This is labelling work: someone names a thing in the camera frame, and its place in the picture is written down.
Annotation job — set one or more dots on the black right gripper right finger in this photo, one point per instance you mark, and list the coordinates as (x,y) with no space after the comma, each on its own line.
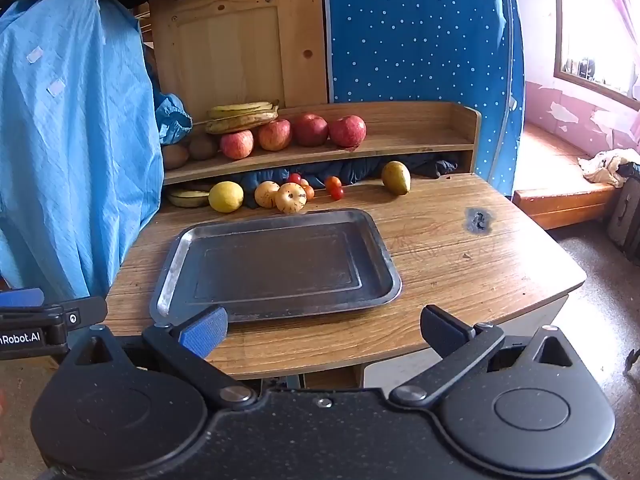
(462,349)

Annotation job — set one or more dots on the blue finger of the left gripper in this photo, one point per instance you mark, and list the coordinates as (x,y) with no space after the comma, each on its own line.
(21,298)

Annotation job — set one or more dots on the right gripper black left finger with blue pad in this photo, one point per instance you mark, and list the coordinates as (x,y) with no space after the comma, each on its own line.
(182,349)

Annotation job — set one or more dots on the yellow lemon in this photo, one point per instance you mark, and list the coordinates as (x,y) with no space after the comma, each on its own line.
(226,197)

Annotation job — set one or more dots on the red tomato pair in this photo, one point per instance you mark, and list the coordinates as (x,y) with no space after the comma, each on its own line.
(337,193)

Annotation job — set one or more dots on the red cherry tomato back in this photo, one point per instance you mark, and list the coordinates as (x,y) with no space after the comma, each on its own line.
(295,178)

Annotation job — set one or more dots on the orange tomato pair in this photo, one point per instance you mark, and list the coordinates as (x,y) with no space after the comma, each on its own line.
(332,182)

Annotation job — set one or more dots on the orange cherry tomato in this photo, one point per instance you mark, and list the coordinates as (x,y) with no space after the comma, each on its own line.
(309,191)

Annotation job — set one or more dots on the light blue cloth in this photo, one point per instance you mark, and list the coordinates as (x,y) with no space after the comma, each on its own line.
(81,168)

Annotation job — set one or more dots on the banana under shelf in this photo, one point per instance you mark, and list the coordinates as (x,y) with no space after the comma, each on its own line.
(187,198)

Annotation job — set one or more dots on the metal baking tray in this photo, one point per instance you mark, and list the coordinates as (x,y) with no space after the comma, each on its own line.
(276,267)

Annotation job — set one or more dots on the back yellow spotted pear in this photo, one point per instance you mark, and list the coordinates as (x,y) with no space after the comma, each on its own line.
(265,194)

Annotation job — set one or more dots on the yellow spotted pear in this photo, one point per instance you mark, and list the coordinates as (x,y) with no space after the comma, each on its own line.
(265,194)
(290,198)

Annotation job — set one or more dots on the yellow-green mango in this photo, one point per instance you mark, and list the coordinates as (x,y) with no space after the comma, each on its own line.
(396,178)

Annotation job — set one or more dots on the wooden bench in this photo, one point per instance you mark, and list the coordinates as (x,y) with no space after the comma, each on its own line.
(549,186)

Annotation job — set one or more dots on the front yellow spotted pear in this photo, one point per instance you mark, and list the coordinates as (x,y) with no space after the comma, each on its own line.
(290,198)

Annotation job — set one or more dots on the left brown kiwi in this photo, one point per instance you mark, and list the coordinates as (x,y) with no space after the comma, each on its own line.
(174,156)

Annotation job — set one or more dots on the brown kiwi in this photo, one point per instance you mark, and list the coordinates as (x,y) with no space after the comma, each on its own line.
(202,146)
(174,156)

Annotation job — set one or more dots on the dark bag at right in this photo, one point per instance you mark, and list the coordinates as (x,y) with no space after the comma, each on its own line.
(623,228)

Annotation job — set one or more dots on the dark blue cloth under shelf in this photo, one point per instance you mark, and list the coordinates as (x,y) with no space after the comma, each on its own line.
(350,171)

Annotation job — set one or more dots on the right brown kiwi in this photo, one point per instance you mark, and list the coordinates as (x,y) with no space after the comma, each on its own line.
(202,146)

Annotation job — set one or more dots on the leftmost red-yellow apple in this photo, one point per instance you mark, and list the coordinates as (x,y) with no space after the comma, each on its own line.
(237,145)

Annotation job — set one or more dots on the red-yellow apple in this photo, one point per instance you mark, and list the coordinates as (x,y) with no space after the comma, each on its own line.
(237,145)
(275,136)

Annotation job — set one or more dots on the crumpled blue plastic bag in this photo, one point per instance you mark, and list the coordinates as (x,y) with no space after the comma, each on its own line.
(174,123)

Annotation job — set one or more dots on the white cloth on bench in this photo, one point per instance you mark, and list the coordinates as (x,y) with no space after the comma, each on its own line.
(603,168)

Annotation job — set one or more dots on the lower spotted banana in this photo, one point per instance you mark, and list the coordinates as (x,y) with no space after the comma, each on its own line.
(231,124)

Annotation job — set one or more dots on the wooden desk shelf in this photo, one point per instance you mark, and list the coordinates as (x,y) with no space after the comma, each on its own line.
(394,128)

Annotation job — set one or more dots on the rightmost red apple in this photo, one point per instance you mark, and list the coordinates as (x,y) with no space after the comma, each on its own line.
(348,131)

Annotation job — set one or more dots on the top yellow banana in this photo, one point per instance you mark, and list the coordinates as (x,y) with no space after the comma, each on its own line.
(229,110)

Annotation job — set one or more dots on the pine wood cabinet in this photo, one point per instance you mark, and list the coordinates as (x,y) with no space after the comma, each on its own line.
(218,52)

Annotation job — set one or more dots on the blue starry fabric wardrobe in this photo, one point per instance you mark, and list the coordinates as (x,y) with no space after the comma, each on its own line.
(464,51)

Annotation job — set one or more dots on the wooden window frame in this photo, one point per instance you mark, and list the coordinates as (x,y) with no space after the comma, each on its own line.
(597,47)

